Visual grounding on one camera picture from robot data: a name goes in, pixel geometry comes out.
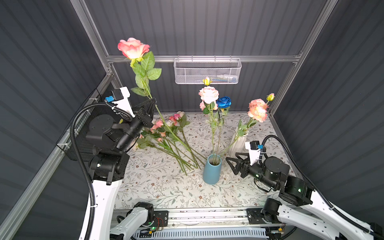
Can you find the pile of artificial flowers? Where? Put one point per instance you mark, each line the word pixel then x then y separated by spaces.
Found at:
pixel 167 136

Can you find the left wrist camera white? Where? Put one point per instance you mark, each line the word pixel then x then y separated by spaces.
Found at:
pixel 120 97

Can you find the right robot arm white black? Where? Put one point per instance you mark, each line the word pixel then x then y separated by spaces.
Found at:
pixel 299 204

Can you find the blue artificial rose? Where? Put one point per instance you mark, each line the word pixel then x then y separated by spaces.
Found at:
pixel 224 105

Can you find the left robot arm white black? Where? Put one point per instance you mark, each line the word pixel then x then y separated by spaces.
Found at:
pixel 105 172

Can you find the floral patterned table mat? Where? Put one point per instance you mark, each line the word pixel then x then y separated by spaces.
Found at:
pixel 154 177

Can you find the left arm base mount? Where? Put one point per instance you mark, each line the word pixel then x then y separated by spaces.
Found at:
pixel 160 219

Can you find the pink carnation flower stem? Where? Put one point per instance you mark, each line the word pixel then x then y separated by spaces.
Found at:
pixel 209 95

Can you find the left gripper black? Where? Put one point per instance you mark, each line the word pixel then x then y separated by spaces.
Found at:
pixel 144 118

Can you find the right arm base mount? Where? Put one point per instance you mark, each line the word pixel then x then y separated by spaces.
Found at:
pixel 255 216

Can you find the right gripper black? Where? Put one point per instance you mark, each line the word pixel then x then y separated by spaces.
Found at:
pixel 238 162

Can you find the white ribbed ceramic vase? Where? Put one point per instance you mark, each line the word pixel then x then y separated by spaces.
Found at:
pixel 238 145

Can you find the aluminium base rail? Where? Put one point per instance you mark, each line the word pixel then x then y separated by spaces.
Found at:
pixel 231 217

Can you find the large pink rose stem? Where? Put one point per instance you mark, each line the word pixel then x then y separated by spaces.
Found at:
pixel 143 65

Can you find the peach rose flower stem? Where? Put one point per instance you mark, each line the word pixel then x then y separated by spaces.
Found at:
pixel 257 113

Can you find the items in white basket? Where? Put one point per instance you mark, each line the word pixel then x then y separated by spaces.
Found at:
pixel 217 79

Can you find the blue ceramic vase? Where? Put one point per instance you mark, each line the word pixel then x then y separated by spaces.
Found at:
pixel 212 169

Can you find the white wire mesh basket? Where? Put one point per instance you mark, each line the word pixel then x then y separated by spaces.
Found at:
pixel 186 67

